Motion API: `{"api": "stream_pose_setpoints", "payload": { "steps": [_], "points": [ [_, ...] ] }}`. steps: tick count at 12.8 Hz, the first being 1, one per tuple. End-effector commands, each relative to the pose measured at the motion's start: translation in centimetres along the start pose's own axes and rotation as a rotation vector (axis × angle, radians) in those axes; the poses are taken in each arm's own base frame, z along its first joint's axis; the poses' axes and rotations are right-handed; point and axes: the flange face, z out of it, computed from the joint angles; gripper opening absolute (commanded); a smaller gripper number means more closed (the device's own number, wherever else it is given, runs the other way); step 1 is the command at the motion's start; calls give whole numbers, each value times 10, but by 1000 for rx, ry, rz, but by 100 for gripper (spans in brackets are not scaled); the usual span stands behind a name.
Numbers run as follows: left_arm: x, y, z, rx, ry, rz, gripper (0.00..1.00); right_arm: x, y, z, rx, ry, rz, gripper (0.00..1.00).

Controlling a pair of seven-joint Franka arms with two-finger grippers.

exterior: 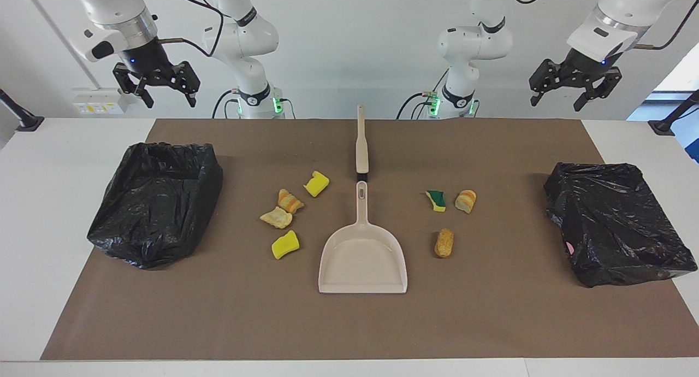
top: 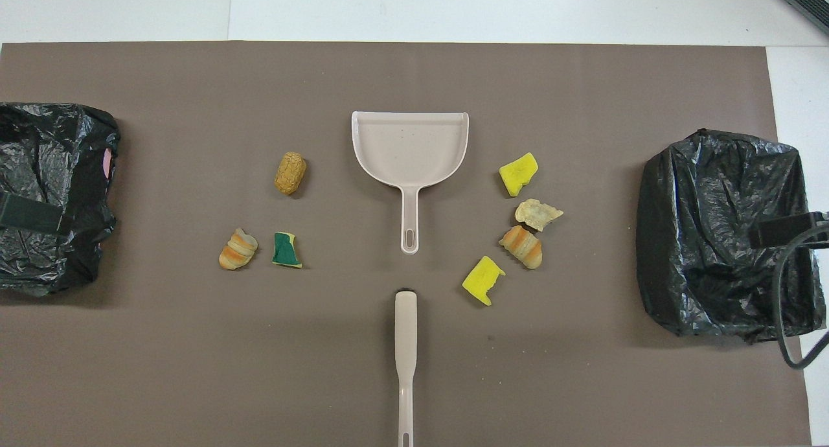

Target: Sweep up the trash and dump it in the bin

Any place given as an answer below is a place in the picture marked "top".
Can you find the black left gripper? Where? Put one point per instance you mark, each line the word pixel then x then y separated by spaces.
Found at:
pixel 32 214

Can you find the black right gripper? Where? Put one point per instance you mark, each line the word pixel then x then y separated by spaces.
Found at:
pixel 787 230

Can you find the orange striped croissant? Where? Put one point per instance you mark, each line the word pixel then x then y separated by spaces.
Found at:
pixel 238 249
pixel 522 246

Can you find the pale pastry piece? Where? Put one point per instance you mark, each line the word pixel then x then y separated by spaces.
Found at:
pixel 536 214

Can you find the green and yellow sponge piece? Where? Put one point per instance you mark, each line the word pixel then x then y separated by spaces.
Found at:
pixel 283 251

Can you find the brown textured bread roll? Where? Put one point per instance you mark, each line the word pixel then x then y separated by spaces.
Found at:
pixel 290 173

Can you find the beige plastic dustpan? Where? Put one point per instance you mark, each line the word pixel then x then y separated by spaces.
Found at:
pixel 408 149

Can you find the beige hand brush black bristles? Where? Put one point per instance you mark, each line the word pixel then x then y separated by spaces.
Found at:
pixel 405 330

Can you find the black bag-lined bin pink mark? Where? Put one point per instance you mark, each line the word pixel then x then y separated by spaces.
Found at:
pixel 39 142

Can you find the brown table mat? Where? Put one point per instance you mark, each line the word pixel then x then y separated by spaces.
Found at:
pixel 414 78

